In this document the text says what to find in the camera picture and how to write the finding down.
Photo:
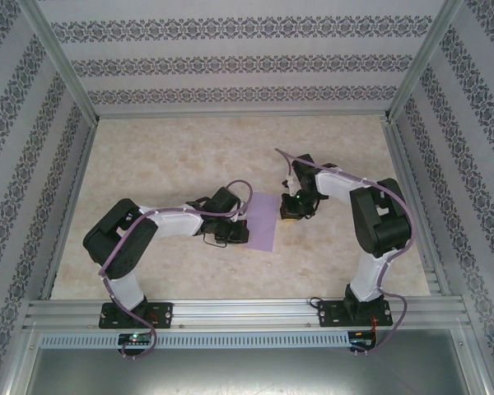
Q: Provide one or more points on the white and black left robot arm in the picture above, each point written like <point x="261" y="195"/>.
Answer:
<point x="177" y="222"/>

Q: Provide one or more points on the thin aluminium cross rail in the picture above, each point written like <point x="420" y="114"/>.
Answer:
<point x="239" y="114"/>

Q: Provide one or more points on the long aluminium base rail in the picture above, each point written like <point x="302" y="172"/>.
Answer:
<point x="239" y="312"/>

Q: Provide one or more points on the aluminium side rail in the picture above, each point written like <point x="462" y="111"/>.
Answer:
<point x="72" y="205"/>
<point x="411" y="197"/>

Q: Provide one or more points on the purple cloth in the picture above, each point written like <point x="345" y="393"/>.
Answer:
<point x="263" y="222"/>

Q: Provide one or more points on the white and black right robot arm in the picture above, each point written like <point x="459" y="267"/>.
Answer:
<point x="333" y="185"/>

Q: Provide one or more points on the small circuit board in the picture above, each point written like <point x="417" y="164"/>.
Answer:
<point x="360" y="335"/>
<point x="133" y="338"/>

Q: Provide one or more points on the grey metal sheet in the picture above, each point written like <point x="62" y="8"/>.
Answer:
<point x="247" y="370"/>

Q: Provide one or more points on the aluminium frame post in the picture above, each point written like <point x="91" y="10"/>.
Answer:
<point x="424" y="61"/>
<point x="61" y="66"/>

